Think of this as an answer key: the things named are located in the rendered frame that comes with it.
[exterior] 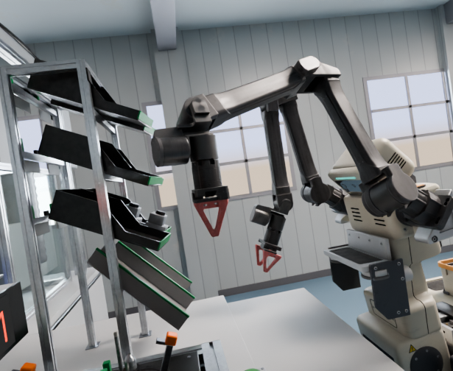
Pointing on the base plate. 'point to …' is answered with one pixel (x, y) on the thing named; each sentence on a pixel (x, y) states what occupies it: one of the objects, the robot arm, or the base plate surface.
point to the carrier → (183, 362)
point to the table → (303, 336)
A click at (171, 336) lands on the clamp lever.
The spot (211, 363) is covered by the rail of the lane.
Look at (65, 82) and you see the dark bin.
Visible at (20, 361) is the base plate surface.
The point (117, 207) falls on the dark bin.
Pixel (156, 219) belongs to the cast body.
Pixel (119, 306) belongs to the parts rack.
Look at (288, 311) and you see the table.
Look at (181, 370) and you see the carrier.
